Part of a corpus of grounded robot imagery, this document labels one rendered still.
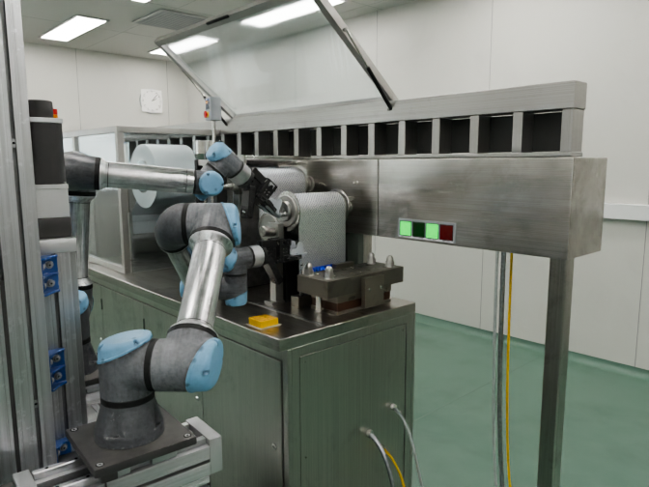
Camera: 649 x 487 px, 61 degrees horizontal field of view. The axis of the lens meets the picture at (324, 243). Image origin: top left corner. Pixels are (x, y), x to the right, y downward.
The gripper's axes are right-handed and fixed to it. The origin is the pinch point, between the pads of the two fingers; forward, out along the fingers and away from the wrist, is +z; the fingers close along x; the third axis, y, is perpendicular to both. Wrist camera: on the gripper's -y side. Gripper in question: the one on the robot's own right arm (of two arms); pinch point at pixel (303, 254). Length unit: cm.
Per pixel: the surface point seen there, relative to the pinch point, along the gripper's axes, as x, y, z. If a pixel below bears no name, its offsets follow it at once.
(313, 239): -0.2, 5.5, 4.6
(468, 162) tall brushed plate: -49, 34, 30
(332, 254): -0.2, -1.5, 14.6
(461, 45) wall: 111, 126, 263
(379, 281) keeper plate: -22.0, -9.1, 17.2
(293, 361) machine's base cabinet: -25.9, -27.2, -26.6
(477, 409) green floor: 10, -109, 141
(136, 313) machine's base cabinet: 82, -34, -29
